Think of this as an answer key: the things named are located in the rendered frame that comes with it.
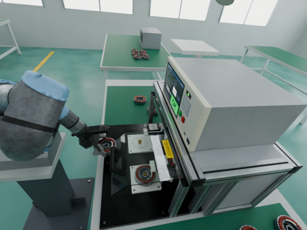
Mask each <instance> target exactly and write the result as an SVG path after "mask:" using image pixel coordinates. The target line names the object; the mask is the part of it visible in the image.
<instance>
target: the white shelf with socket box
mask: <svg viewBox="0 0 307 230"><path fill-rule="evenodd" d="M170 43H171V44H172V45H173V46H174V47H175V48H176V49H177V50H178V51H179V52H180V53H181V54H184V55H194V58H201V57H202V55H206V56H219V53H220V52H219V51H217V50H216V49H214V48H213V47H211V46H209V45H208V44H206V43H205V42H203V41H195V40H181V39H171V40H170Z"/></svg>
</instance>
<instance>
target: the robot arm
mask: <svg viewBox="0 0 307 230"><path fill-rule="evenodd" d="M68 95H69V89H68V87H66V86H65V85H63V84H61V83H59V82H57V81H55V80H53V79H51V78H49V77H47V76H44V75H42V74H39V73H37V72H34V71H26V72H25V73H24V75H22V77H21V81H20V82H19V83H15V82H12V81H9V80H4V79H0V149H1V151H2V152H3V153H4V155H5V156H7V157H8V158H9V159H12V160H14V161H18V162H25V161H30V160H33V159H35V158H36V157H38V156H39V155H41V154H42V153H43V152H48V151H49V150H50V148H51V146H52V143H53V141H54V138H55V136H56V134H57V131H58V129H59V126H60V124H61V125H63V126H64V127H65V128H67V129H68V130H69V131H71V132H72V134H71V136H72V137H73V136H76V137H78V138H79V144H80V145H81V146H82V147H83V148H85V149H87V148H90V147H92V145H93V148H94V151H93V153H92V154H93V155H94V156H97V155H102V156H103V157H106V153H105V152H104V150H103V149H102V147H101V145H100V144H98V142H99V138H107V137H106V136H105V135H104V133H108V124H106V125H94V126H87V125H86V124H85V122H84V121H82V120H81V119H80V118H79V117H78V116H77V115H76V114H75V113H74V112H72V111H71V110H70V109H69V108H68V107H67V106H65V103H66V101H67V100H68Z"/></svg>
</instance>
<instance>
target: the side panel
mask: <svg viewBox="0 0 307 230"><path fill-rule="evenodd" d="M293 174H295V173H291V174H284V175H277V176H271V177H264V178H255V179H248V180H242V181H235V182H228V183H227V185H226V186H225V187H224V189H223V190H222V191H221V192H220V194H219V195H218V196H217V198H216V199H215V200H214V202H213V203H212V204H211V206H210V207H209V208H208V210H207V211H206V212H205V213H204V216H210V215H216V214H222V213H227V212H232V211H237V210H243V209H249V208H254V207H255V206H256V205H258V204H259V203H260V202H261V201H262V200H264V199H265V198H266V197H267V196H269V195H270V194H271V193H272V192H273V191H275V190H276V189H277V188H278V187H279V186H280V185H282V184H283V183H284V182H285V181H286V180H287V179H289V178H290V177H291V176H292V175H293Z"/></svg>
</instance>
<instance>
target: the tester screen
mask: <svg viewBox="0 0 307 230"><path fill-rule="evenodd" d="M166 85H168V87H169V93H168V94H169V96H170V100H169V98H168V96H167V94H166V96H167V98H168V100H169V102H170V101H171V96H172V95H173V97H174V99H175V101H176V103H177V105H178V106H179V103H178V101H177V99H176V97H175V96H174V94H173V92H172V91H173V87H174V88H175V90H176V91H177V93H178V95H179V96H180V98H181V96H182V91H183V87H184V86H183V85H182V83H181V82H180V80H179V79H178V77H177V76H176V74H175V73H174V71H173V70H172V68H171V67H170V65H169V64H168V66H167V72H166V78H165V84H164V86H165V88H166ZM166 90H167V88H166ZM164 91H165V89H164ZM167 92H168V91H167ZM165 93H166V91H165ZM170 104H171V103H170ZM171 107H172V106H171ZM172 109H173V107H172ZM173 110H174V109H173ZM174 113H175V112H174ZM175 115H176V114H175ZM176 116H177V115H176Z"/></svg>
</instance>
